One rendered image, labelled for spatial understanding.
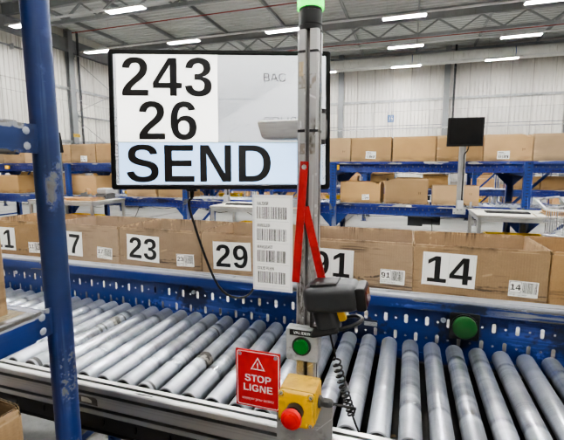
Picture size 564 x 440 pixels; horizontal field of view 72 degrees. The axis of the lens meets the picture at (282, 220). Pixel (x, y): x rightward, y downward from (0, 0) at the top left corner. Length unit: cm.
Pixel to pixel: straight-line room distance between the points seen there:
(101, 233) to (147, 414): 95
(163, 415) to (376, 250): 80
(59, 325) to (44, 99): 25
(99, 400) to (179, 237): 69
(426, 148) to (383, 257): 457
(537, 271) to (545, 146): 472
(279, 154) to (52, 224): 52
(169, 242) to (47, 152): 119
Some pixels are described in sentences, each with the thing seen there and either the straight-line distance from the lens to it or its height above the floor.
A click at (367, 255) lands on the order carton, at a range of 137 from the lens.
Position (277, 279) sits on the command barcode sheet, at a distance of 80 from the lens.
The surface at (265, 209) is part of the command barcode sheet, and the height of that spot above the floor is 122.
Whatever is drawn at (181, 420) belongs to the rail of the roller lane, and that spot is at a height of 71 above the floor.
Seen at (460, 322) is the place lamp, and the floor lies 83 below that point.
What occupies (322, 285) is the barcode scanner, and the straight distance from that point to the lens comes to 72.
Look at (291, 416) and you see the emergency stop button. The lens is 79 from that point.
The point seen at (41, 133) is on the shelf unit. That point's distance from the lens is 49.
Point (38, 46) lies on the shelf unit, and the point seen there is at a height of 142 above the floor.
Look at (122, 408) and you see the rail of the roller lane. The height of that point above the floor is 70.
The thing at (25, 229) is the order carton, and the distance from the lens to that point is 217.
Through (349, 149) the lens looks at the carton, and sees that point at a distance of 592.
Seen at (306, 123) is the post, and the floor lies 138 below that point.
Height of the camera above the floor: 130
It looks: 8 degrees down
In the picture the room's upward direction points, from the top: straight up
